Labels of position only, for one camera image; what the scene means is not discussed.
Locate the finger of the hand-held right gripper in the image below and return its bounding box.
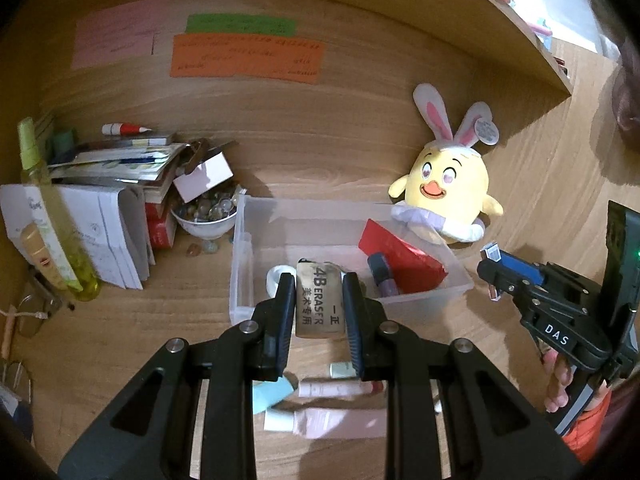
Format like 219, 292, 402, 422
492, 249, 586, 292
476, 259, 546, 321

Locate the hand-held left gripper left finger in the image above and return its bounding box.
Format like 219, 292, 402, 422
57, 272, 297, 480

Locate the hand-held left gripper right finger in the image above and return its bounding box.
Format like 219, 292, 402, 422
341, 272, 583, 480

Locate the beige eraser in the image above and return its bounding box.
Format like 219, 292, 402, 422
295, 258, 347, 339

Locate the white tape roll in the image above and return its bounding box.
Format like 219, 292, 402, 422
266, 263, 297, 297

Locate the purple tube with black cap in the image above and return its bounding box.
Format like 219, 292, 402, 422
367, 252, 401, 298

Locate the small teal object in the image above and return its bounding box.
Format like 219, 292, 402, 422
251, 376, 296, 415

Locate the red envelope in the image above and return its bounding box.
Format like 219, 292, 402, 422
358, 218, 447, 295

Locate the clear plastic storage box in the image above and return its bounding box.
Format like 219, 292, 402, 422
229, 195, 475, 326

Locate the large pink cosmetic tube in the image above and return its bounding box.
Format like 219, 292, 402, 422
264, 406, 390, 440

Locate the person's right forearm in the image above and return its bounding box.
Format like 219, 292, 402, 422
560, 387, 616, 465

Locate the person's right hand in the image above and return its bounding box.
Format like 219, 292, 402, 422
542, 349, 575, 413

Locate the small pink cosmetic tube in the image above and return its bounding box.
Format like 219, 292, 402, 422
298, 379, 386, 400

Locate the yellow chick plush toy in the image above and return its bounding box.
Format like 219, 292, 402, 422
389, 83, 505, 246

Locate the white bowl of marbles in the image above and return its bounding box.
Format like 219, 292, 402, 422
171, 187, 240, 241

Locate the red box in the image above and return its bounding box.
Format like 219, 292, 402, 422
145, 202, 178, 250

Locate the small cardboard box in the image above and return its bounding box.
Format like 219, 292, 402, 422
172, 139, 240, 204

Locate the stack of books and papers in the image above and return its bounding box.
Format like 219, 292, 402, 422
50, 185, 156, 291

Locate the person's head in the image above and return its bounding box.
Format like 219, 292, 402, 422
582, 0, 640, 151

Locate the yellow-green spray bottle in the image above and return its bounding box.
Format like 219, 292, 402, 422
17, 117, 101, 302

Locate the wooden shelf board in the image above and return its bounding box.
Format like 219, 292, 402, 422
435, 0, 574, 96

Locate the red white glue stick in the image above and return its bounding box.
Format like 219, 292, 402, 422
101, 122, 152, 136

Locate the yellow white sunscreen tube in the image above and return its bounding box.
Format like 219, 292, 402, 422
20, 222, 68, 291

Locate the orange paper note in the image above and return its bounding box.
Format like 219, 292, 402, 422
169, 34, 326, 86

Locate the white printed box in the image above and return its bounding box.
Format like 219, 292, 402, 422
0, 184, 51, 271

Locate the green paper note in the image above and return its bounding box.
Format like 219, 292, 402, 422
185, 14, 298, 38

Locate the pink paper note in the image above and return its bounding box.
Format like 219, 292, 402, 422
70, 0, 168, 71

